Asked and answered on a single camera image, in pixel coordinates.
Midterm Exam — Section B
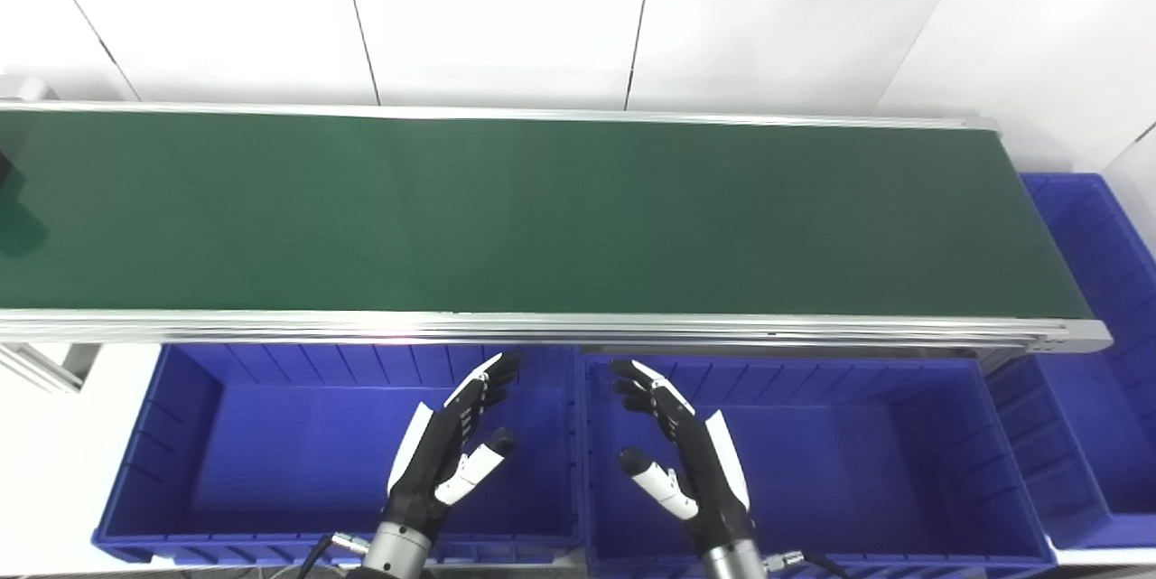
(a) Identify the aluminium conveyor leg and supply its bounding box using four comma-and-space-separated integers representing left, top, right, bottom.
0, 342, 102, 396

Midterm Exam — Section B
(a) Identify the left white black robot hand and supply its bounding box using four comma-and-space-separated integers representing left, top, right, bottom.
387, 350, 524, 533

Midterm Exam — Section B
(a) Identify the green conveyor belt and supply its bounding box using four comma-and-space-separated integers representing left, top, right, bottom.
0, 100, 1114, 356

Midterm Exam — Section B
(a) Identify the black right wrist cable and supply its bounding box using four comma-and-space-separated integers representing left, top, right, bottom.
764, 548, 850, 579

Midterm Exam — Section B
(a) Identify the blue plastic bin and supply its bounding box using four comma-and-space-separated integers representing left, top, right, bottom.
578, 353, 1058, 579
984, 173, 1156, 551
92, 342, 584, 567

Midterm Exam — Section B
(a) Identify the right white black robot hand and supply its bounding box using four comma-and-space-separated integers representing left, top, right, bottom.
610, 359, 756, 554

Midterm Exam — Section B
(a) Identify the grey conveyor end housing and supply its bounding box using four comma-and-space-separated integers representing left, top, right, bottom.
0, 76, 61, 103

